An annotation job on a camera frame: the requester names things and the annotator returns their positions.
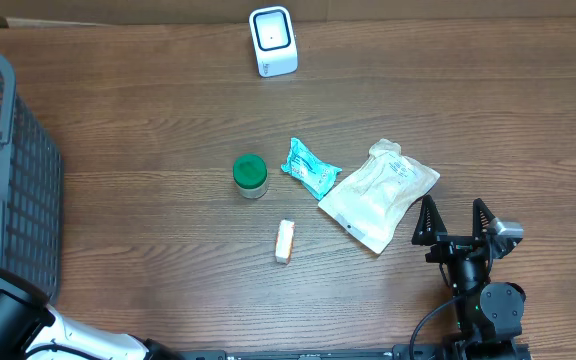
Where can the teal tissue pack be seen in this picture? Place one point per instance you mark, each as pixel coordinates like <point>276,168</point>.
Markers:
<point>317,176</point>

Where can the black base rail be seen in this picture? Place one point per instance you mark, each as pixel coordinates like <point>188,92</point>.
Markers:
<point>397,352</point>

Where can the orange white tissue pack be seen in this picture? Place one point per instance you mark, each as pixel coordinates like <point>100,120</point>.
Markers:
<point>284,241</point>

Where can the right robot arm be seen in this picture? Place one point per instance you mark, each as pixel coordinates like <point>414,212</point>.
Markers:
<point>488,313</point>

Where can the green lid jar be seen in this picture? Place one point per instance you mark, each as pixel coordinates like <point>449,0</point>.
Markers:
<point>250,175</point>

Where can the beige plastic pouch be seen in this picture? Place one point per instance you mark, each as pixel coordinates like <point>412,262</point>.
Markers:
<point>370,202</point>

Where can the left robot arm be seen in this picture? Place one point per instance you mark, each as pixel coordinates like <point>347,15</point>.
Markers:
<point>31,328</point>

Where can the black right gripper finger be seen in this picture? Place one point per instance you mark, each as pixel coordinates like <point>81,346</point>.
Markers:
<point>482,219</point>
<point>430,226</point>

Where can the white barcode scanner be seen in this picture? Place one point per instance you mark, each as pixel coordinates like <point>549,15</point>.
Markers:
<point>274,41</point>

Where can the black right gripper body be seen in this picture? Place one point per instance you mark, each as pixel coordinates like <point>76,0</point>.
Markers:
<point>448,249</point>

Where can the grey plastic basket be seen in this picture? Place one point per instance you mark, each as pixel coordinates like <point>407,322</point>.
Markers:
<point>31,192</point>

